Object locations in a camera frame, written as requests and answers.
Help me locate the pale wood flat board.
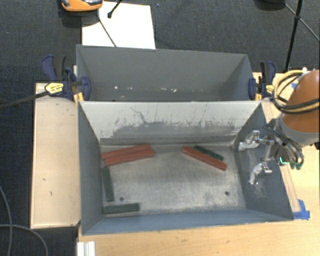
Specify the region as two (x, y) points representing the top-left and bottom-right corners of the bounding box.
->
(30, 82), (82, 230)

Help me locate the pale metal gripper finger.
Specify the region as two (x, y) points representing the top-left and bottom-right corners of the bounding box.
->
(247, 162), (273, 186)
(237, 129), (261, 152)

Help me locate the red-brown flat block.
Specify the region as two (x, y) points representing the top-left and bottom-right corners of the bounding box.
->
(103, 149), (156, 167)
(100, 143), (152, 161)
(181, 146), (229, 172)

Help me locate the grey metal bin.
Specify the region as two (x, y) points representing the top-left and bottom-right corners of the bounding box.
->
(75, 44), (295, 237)

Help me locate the dark green flat block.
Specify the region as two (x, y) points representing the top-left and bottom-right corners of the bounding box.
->
(193, 144), (225, 162)
(102, 202), (141, 215)
(101, 165), (116, 203)

